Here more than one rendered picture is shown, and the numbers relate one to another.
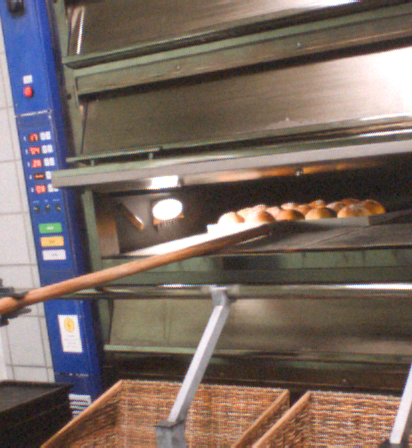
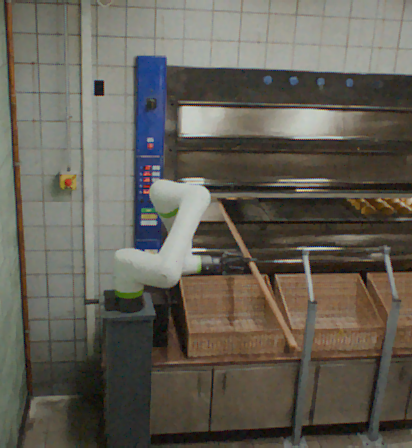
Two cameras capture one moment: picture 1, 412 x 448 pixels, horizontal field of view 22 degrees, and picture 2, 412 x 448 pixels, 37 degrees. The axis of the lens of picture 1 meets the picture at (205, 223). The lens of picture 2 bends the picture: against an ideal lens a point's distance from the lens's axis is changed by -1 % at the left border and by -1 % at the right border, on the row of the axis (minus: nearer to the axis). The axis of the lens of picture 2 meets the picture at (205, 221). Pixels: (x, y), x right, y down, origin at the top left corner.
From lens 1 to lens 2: 2.93 m
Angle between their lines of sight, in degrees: 49
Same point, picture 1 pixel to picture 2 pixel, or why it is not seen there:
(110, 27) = (204, 123)
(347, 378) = (289, 268)
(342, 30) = (317, 145)
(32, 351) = not seen: hidden behind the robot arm
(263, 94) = (277, 163)
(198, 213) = not seen: hidden behind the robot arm
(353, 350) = (297, 259)
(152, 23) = (230, 126)
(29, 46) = (155, 124)
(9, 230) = (112, 209)
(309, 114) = (299, 174)
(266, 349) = (261, 260)
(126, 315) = not seen: hidden behind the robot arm
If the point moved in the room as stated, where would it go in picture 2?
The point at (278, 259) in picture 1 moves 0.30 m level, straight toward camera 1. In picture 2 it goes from (270, 226) to (309, 241)
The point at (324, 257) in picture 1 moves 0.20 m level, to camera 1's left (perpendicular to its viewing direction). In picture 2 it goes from (290, 226) to (271, 233)
